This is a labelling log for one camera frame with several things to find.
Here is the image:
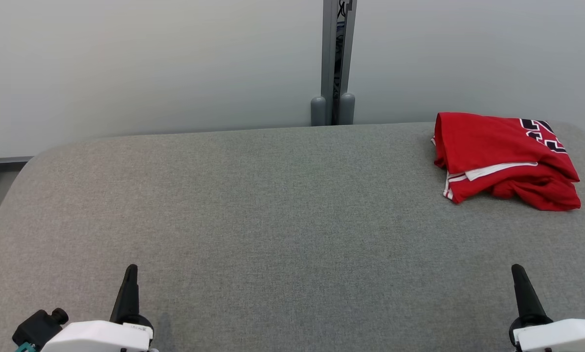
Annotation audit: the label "red shorts with white band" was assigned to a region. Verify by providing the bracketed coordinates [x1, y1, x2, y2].
[488, 169, 582, 212]

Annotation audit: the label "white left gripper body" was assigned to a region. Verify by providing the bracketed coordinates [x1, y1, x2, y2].
[40, 320, 155, 352]

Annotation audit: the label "red basketball jersey white trim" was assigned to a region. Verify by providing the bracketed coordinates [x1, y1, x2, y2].
[430, 112, 581, 205]

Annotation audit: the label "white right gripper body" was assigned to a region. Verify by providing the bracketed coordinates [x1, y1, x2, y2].
[513, 318, 585, 352]

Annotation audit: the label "grey metal partition post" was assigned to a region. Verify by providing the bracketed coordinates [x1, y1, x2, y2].
[321, 0, 358, 126]

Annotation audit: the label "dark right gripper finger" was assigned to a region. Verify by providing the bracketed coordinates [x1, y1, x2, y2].
[509, 264, 553, 333]

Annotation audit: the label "grey cylindrical post foot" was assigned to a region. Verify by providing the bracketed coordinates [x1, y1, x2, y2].
[311, 96, 327, 127]
[339, 93, 356, 125]

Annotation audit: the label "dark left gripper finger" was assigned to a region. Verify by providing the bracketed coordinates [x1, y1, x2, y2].
[109, 264, 154, 330]

